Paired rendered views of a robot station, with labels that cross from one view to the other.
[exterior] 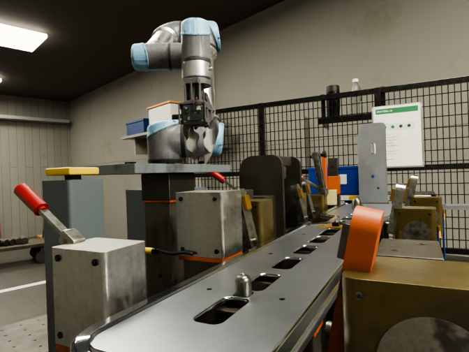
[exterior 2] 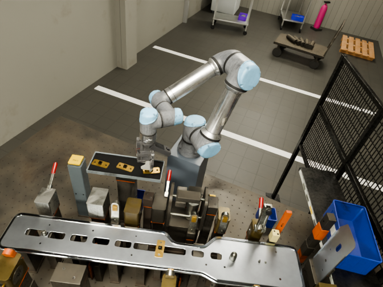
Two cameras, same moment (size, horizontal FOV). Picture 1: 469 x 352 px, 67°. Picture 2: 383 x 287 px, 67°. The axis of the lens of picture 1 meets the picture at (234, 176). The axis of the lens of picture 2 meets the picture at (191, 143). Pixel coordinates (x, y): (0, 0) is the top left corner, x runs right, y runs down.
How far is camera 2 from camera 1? 154 cm
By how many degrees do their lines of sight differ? 68
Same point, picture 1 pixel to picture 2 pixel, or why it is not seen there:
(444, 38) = not seen: outside the picture
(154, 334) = (20, 225)
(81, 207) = (72, 172)
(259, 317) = (28, 241)
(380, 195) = (319, 274)
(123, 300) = (41, 210)
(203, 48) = (142, 130)
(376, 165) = (331, 258)
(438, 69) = not seen: outside the picture
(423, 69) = not seen: outside the picture
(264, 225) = (126, 218)
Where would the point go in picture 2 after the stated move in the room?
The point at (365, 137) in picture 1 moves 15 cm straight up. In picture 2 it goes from (342, 234) to (361, 213)
